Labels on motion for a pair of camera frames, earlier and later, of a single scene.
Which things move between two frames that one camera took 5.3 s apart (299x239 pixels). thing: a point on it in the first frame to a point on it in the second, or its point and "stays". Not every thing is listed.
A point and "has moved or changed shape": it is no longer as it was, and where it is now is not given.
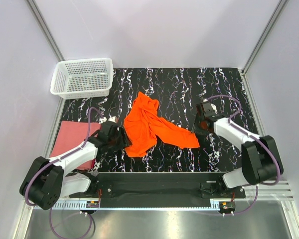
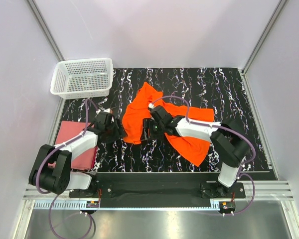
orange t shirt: [142, 126] has moved or changed shape
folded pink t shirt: [72, 135] stays
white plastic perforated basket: [83, 78] stays
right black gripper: [195, 129] to [147, 123]
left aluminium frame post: [45, 29] stays
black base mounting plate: [163, 185] stays
